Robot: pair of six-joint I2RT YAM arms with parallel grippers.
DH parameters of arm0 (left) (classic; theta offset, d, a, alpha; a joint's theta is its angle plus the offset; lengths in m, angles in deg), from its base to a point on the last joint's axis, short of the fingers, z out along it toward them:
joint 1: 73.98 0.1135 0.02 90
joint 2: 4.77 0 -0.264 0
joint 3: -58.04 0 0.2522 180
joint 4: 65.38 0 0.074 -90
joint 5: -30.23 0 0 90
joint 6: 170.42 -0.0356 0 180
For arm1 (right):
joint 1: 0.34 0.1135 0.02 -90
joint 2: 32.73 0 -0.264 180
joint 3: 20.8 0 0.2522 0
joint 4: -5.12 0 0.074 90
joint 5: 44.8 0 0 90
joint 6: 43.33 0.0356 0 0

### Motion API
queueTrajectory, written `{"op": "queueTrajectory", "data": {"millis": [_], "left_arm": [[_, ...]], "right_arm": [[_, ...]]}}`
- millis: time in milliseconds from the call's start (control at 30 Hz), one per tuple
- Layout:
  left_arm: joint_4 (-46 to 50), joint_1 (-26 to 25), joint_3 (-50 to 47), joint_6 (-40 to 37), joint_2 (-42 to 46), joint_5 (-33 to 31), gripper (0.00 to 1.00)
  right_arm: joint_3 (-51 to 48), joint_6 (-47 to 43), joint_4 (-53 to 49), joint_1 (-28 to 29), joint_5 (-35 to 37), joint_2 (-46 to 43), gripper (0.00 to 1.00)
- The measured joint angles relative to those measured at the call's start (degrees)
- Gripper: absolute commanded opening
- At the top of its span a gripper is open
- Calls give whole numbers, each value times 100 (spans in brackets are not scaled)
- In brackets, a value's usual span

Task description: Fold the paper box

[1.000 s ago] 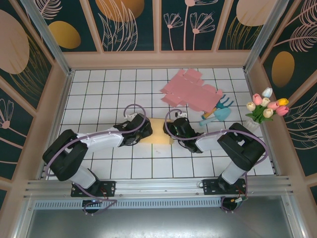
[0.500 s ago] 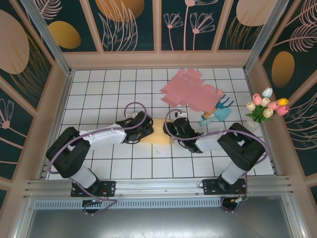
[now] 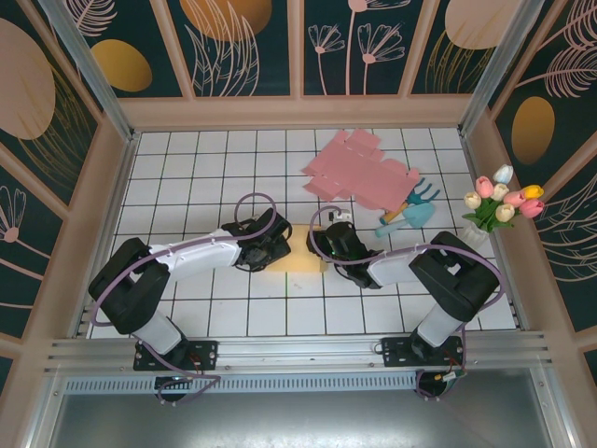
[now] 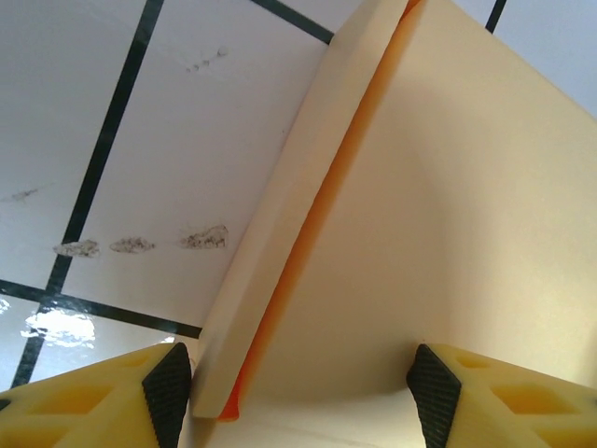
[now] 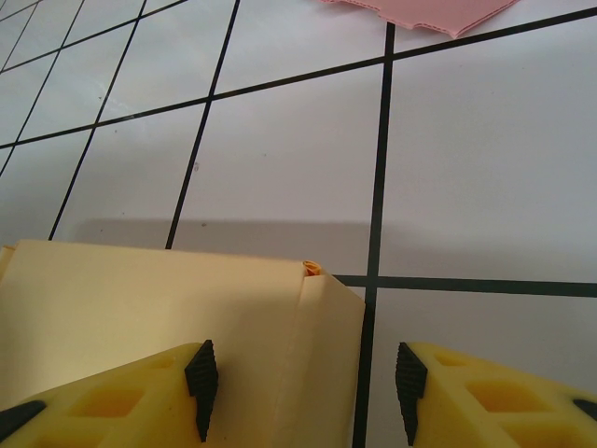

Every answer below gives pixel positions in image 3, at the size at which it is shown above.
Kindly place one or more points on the aluminium frame post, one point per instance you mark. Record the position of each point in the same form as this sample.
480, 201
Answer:
494, 70
88, 65

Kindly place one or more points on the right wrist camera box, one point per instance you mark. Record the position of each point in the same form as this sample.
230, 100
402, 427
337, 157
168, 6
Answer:
338, 216

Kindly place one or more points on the grey metal panel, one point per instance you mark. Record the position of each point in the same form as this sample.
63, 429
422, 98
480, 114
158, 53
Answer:
298, 424

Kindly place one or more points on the pink paper box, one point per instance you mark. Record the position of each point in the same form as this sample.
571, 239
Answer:
354, 168

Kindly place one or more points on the teal toy rake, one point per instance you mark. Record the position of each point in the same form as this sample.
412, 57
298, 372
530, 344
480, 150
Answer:
424, 193

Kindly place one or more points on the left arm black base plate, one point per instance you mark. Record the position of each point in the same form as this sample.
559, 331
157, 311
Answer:
205, 354

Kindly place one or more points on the aluminium mounting rail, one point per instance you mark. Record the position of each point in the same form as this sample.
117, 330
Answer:
298, 350

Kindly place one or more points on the artificial tulip bouquet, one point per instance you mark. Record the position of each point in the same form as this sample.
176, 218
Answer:
501, 200

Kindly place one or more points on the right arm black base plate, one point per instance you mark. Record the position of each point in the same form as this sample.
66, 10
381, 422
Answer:
396, 354

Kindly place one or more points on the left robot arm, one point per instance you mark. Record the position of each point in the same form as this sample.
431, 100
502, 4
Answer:
135, 298

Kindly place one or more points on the yellow paper box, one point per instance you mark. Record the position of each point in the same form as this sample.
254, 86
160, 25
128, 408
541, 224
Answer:
298, 261

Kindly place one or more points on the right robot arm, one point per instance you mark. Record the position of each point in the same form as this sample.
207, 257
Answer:
457, 280

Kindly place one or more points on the white vase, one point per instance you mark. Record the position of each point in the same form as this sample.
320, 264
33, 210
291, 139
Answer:
473, 233

